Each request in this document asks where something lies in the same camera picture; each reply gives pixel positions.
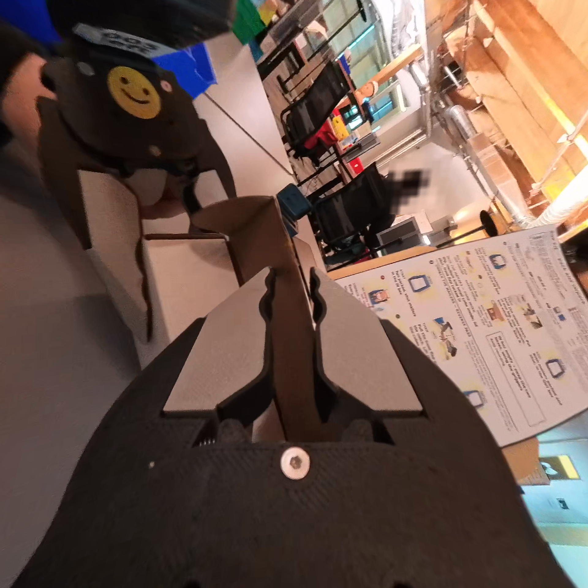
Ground instruction sheet on stand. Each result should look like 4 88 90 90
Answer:
327 246 588 485

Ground green plastic bin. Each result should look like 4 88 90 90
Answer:
231 0 268 47

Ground printed instruction sheet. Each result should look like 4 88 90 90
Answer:
334 225 588 448

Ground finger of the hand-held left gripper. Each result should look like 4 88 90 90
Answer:
184 169 230 217
77 169 154 345

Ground person's left hand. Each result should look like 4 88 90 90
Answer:
0 53 58 149

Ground white cardboard mailer box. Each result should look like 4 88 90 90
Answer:
140 195 322 444

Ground blue plastic bin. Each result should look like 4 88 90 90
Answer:
0 0 219 100

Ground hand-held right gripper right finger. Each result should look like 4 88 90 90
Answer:
309 267 424 424

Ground black office chair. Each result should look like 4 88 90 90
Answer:
312 163 397 259
280 60 355 162

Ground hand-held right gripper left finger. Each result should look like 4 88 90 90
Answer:
162 266 277 428

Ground silver ventilation duct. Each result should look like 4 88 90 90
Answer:
440 103 545 227

